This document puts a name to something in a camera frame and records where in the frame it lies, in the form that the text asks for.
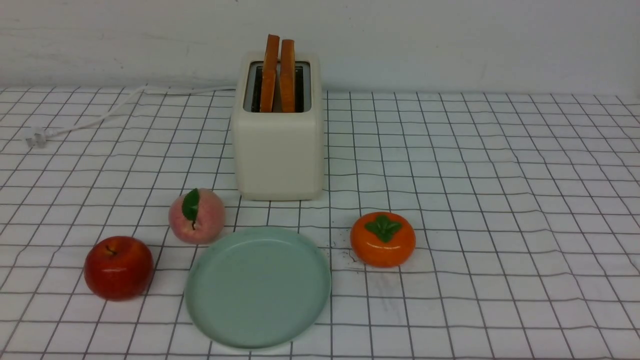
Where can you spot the pink peach with leaf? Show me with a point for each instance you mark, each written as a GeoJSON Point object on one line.
{"type": "Point", "coordinates": [197, 217]}

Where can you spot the orange persimmon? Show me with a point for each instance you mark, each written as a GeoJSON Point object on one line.
{"type": "Point", "coordinates": [382, 239]}

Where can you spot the toast slice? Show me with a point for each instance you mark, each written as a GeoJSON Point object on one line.
{"type": "Point", "coordinates": [287, 72]}
{"type": "Point", "coordinates": [269, 73]}

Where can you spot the red apple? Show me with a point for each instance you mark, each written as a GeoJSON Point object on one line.
{"type": "Point", "coordinates": [119, 268]}

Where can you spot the light green plate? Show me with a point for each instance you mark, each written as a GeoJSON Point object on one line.
{"type": "Point", "coordinates": [258, 288]}

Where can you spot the cream white toaster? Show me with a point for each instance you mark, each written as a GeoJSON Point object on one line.
{"type": "Point", "coordinates": [279, 156]}

